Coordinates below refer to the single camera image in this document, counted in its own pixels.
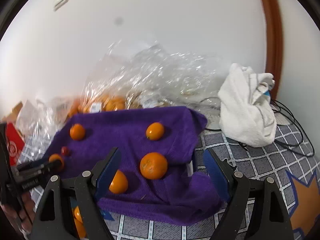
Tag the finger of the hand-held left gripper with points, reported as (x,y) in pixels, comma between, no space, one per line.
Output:
(30,182)
(37,165)

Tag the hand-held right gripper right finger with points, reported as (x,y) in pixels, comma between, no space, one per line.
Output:
(215,172)

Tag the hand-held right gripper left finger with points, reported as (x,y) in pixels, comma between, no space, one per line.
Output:
(107,177)

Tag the small orange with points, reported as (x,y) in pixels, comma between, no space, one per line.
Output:
(78,214)
(57,160)
(77,131)
(80,229)
(120,183)
(155,130)

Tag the small red fruit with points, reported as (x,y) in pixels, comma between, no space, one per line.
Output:
(65,151)

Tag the purple towel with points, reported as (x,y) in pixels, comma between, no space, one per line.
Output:
(135,205)

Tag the large orange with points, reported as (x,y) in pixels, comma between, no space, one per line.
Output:
(153,165)

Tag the person's left hand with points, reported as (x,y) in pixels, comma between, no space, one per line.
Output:
(25,206)

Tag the red paper bag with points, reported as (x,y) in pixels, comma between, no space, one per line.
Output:
(15,142)

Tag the small crumpled clear plastic bag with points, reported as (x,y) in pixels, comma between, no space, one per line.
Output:
(42,125)

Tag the grey checkered blanket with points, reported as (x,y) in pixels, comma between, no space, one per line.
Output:
(262,160)

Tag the brown cardboard box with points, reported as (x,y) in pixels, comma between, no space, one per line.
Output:
(15,111)

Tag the white crumpled cloth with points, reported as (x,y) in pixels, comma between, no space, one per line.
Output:
(246,110)

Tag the clear bag of oranges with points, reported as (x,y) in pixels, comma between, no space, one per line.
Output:
(110,103)

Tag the large crumpled clear plastic bag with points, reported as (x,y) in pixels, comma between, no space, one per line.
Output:
(160,75)

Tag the brown wooden door frame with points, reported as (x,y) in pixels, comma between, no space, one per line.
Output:
(271,37)

